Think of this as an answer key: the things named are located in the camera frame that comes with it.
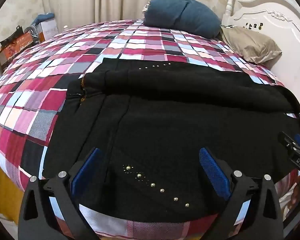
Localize person's right hand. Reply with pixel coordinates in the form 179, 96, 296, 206
290, 185, 300, 205

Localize blue pillow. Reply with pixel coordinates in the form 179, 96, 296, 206
142, 0, 222, 38

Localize black pants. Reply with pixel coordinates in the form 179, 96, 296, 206
41, 57, 300, 223

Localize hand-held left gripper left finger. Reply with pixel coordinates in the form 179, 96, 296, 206
18, 147, 101, 240

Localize white carved headboard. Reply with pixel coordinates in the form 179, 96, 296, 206
221, 0, 300, 85

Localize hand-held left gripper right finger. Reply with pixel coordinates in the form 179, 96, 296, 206
199, 147, 284, 240

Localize checkered bedspread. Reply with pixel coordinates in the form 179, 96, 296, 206
0, 19, 300, 240

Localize white cardboard box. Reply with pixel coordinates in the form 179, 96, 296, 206
36, 20, 58, 42

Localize yellow wooden bed frame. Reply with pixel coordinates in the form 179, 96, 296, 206
0, 165, 28, 220

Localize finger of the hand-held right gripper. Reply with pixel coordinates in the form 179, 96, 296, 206
277, 131, 300, 155
285, 89, 300, 127

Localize blue cloth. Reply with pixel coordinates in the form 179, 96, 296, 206
31, 13, 56, 27

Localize beige pillow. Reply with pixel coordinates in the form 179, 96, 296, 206
220, 26, 282, 64

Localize beige curtain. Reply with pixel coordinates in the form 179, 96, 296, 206
44, 0, 190, 26

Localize orange box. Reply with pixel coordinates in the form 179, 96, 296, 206
0, 26, 39, 68

